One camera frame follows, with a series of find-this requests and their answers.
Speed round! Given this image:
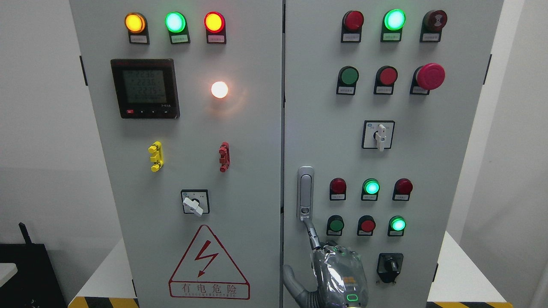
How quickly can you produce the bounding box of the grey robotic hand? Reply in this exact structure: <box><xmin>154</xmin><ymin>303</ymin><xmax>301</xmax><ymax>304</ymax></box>
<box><xmin>282</xmin><ymin>218</ymin><xmax>369</xmax><ymax>308</ymax></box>

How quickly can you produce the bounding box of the silver door handle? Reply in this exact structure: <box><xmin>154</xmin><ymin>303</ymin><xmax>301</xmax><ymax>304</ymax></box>
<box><xmin>296</xmin><ymin>166</ymin><xmax>314</xmax><ymax>222</ymax></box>

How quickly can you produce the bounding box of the grey cabinet door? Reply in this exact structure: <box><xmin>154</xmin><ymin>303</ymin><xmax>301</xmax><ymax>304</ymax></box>
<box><xmin>284</xmin><ymin>0</ymin><xmax>503</xmax><ymax>308</ymax></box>
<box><xmin>70</xmin><ymin>0</ymin><xmax>283</xmax><ymax>308</ymax></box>

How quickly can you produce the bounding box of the red indicator light left door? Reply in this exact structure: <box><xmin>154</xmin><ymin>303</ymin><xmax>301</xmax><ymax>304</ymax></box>
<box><xmin>204</xmin><ymin>11</ymin><xmax>226</xmax><ymax>44</ymax></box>

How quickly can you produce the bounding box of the green indicator light left door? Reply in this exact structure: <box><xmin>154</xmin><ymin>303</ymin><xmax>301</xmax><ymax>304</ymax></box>
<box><xmin>164</xmin><ymin>12</ymin><xmax>190</xmax><ymax>44</ymax></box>

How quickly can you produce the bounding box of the red push button lower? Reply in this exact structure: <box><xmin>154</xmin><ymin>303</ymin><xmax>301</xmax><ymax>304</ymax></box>
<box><xmin>356</xmin><ymin>215</ymin><xmax>376</xmax><ymax>236</ymax></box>

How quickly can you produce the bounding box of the red push button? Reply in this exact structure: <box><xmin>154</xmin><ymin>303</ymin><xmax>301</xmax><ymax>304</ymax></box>
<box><xmin>356</xmin><ymin>215</ymin><xmax>376</xmax><ymax>236</ymax></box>
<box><xmin>374</xmin><ymin>65</ymin><xmax>399</xmax><ymax>95</ymax></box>

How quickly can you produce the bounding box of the red indicator light middle left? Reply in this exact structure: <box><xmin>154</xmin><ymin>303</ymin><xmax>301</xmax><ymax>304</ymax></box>
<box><xmin>329</xmin><ymin>178</ymin><xmax>347</xmax><ymax>201</ymax></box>

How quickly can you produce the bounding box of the green indicator light middle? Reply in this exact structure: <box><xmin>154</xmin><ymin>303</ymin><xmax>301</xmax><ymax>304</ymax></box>
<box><xmin>361</xmin><ymin>178</ymin><xmax>380</xmax><ymax>201</ymax></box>

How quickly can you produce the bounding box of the red indicator light middle right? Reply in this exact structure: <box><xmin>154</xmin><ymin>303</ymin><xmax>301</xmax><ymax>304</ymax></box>
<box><xmin>392</xmin><ymin>178</ymin><xmax>413</xmax><ymax>201</ymax></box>

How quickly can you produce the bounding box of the white platform with hazard stripes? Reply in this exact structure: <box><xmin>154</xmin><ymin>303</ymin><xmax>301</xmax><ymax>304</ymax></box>
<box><xmin>69</xmin><ymin>234</ymin><xmax>512</xmax><ymax>308</ymax></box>

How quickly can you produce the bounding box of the red electrical hazard sticker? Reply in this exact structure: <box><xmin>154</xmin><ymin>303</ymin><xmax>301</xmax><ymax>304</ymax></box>
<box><xmin>169</xmin><ymin>225</ymin><xmax>250</xmax><ymax>300</ymax></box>

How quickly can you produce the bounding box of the green push button upper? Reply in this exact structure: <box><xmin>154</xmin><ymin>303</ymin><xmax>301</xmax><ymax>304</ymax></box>
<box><xmin>336</xmin><ymin>66</ymin><xmax>359</xmax><ymax>95</ymax></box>

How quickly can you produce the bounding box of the red push button upper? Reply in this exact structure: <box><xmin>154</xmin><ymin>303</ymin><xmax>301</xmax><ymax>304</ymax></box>
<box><xmin>374</xmin><ymin>65</ymin><xmax>399</xmax><ymax>95</ymax></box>

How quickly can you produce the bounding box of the red emergency stop button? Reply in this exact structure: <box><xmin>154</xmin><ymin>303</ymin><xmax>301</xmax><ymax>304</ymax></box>
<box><xmin>410</xmin><ymin>62</ymin><xmax>446</xmax><ymax>95</ymax></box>

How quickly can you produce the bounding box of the white indicator light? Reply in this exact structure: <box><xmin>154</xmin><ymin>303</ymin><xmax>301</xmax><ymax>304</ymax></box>
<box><xmin>211</xmin><ymin>81</ymin><xmax>229</xmax><ymax>99</ymax></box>

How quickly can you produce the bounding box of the red indicator light top row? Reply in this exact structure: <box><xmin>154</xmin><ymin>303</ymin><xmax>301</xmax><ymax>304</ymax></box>
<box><xmin>340</xmin><ymin>10</ymin><xmax>364</xmax><ymax>43</ymax></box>

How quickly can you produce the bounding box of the green indicator light top row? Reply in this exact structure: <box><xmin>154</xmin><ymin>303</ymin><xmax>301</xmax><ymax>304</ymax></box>
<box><xmin>380</xmin><ymin>9</ymin><xmax>406</xmax><ymax>42</ymax></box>

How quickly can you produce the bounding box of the black digital power meter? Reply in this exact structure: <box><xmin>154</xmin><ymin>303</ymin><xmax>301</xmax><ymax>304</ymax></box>
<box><xmin>111</xmin><ymin>59</ymin><xmax>180</xmax><ymax>119</ymax></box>

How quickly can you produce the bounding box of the dark red buzzer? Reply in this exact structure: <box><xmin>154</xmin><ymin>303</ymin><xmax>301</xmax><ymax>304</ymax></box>
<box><xmin>420</xmin><ymin>10</ymin><xmax>447</xmax><ymax>43</ymax></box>

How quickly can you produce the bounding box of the black box with antenna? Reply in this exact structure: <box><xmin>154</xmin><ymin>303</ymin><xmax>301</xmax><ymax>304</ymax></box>
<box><xmin>0</xmin><ymin>222</ymin><xmax>67</xmax><ymax>308</ymax></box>

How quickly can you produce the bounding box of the yellow indicator light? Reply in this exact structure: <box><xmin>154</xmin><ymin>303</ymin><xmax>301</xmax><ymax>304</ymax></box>
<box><xmin>125</xmin><ymin>12</ymin><xmax>149</xmax><ymax>44</ymax></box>

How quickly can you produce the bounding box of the black rotary switch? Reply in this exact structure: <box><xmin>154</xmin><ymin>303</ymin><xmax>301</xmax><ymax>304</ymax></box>
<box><xmin>376</xmin><ymin>253</ymin><xmax>404</xmax><ymax>283</ymax></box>

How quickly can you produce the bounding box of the white rotary switch upper right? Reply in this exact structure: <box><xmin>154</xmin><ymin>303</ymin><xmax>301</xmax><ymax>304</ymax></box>
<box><xmin>362</xmin><ymin>120</ymin><xmax>395</xmax><ymax>152</ymax></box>

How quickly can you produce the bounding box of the white rotary switch left door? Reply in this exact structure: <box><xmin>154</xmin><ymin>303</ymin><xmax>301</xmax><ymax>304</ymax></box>
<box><xmin>181</xmin><ymin>189</ymin><xmax>211</xmax><ymax>217</ymax></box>

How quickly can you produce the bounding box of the red terminal post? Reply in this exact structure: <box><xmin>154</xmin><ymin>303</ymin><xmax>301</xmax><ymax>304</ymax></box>
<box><xmin>218</xmin><ymin>142</ymin><xmax>231</xmax><ymax>173</ymax></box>

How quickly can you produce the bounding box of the yellow terminal post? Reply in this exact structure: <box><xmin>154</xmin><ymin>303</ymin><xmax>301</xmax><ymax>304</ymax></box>
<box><xmin>148</xmin><ymin>141</ymin><xmax>164</xmax><ymax>173</ymax></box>

